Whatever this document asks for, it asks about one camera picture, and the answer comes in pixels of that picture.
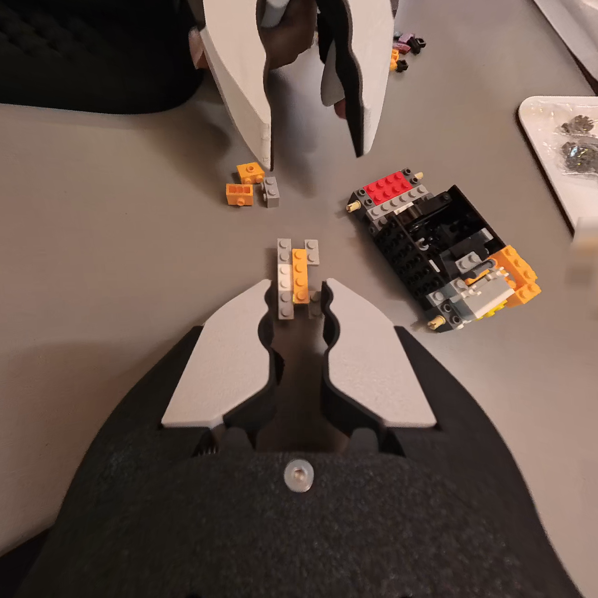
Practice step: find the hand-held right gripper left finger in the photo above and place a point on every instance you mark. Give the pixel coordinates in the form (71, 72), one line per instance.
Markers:
(224, 369)

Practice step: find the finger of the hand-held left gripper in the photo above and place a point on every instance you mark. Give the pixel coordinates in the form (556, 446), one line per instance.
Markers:
(233, 56)
(373, 56)

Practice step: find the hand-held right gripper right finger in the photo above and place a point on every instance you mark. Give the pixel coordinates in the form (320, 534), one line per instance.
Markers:
(373, 369)

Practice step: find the small orange studded brick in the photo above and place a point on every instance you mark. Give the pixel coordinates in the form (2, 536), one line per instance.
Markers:
(250, 173)
(239, 194)

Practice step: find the narrow orange brick plate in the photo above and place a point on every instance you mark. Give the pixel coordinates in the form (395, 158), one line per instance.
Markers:
(300, 275)

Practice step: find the small light grey brick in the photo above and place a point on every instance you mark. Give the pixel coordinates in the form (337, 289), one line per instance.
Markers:
(271, 191)

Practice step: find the toy brick car model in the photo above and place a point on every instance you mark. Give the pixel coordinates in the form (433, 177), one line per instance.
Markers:
(420, 243)

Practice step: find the grey desk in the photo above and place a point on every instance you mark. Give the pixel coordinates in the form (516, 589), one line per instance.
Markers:
(117, 233)

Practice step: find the person's left hand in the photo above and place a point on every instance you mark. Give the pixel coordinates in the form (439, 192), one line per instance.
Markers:
(292, 37)

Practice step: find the pile of small loose bricks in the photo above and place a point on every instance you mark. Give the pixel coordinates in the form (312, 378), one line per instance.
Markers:
(406, 46)

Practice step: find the white stand with wooden board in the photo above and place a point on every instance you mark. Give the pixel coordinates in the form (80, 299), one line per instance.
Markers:
(532, 121)

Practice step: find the clear bag of dark parts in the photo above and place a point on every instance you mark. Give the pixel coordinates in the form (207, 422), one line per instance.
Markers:
(577, 145)

